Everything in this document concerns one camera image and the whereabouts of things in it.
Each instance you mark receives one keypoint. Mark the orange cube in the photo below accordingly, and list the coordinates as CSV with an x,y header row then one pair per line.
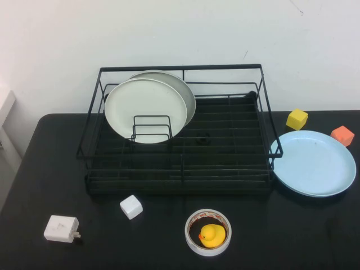
x,y
341,136

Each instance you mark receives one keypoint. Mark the yellow cube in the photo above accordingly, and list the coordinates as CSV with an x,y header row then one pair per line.
x,y
296,119

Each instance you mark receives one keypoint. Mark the white tape roll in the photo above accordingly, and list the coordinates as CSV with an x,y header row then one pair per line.
x,y
189,242

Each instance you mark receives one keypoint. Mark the white cube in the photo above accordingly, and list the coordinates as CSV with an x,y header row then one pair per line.
x,y
131,206

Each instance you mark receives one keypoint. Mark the yellow rubber duck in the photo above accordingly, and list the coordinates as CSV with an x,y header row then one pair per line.
x,y
212,236

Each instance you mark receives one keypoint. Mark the light blue round plate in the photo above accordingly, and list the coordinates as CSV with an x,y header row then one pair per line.
x,y
312,163

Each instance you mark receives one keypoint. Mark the white cabinet edge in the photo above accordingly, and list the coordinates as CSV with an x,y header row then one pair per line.
x,y
7,104

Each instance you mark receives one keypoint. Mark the black drip tray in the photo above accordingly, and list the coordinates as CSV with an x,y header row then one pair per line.
x,y
219,189

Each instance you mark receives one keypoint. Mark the white plug charger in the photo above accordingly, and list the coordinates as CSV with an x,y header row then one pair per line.
x,y
60,228

